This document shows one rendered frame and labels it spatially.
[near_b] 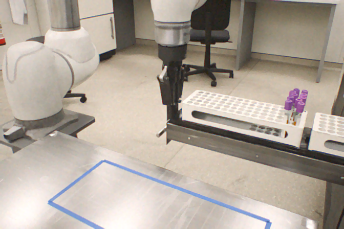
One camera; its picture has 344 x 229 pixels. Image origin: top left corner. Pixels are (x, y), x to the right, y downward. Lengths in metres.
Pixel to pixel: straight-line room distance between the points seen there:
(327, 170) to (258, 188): 1.17
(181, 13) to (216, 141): 0.32
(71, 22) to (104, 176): 0.64
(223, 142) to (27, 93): 0.58
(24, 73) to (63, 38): 0.20
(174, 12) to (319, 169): 0.48
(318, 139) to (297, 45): 3.61
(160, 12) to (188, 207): 0.44
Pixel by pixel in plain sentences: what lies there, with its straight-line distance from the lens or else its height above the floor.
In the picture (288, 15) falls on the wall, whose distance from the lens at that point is 4.23.
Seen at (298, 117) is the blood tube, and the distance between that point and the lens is 0.69.
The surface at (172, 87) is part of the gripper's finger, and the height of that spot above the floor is 0.89.
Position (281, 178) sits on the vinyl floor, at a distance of 1.98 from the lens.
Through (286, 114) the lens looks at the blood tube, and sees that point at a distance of 0.69.
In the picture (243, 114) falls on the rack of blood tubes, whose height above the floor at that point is 0.86.
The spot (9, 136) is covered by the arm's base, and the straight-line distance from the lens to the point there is 1.01.
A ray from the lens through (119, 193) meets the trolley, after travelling 0.55.
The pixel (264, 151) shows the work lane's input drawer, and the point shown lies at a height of 0.79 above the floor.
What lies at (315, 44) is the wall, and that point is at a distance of 4.26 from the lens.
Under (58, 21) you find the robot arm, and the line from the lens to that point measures 1.09.
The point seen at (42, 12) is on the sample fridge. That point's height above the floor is 0.69.
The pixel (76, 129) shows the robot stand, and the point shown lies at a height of 0.70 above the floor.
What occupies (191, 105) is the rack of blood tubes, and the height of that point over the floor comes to 0.86.
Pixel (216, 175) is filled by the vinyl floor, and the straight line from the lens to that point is 1.91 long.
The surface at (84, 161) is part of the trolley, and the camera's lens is 0.64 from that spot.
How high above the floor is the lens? 1.18
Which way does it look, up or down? 27 degrees down
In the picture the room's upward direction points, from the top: straight up
